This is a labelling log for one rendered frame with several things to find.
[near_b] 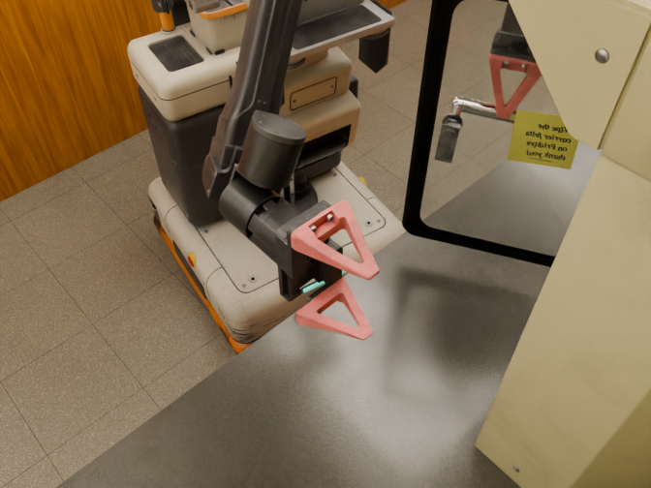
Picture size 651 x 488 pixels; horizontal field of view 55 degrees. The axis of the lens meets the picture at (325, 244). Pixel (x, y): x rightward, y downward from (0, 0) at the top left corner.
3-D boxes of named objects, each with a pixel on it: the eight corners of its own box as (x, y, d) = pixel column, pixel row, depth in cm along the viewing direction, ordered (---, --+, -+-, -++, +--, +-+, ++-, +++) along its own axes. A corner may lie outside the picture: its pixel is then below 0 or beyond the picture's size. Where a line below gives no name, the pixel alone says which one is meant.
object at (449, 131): (450, 166, 79) (459, 130, 75) (433, 162, 80) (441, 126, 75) (453, 156, 81) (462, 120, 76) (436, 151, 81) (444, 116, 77)
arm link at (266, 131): (267, 187, 78) (200, 175, 74) (297, 101, 73) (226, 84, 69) (294, 240, 69) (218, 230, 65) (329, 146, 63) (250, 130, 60)
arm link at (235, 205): (246, 210, 73) (206, 216, 69) (263, 158, 70) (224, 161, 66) (284, 243, 70) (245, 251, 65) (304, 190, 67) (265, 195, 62)
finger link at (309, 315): (345, 327, 58) (279, 269, 62) (343, 368, 63) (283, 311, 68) (396, 288, 61) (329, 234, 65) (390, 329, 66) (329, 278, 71)
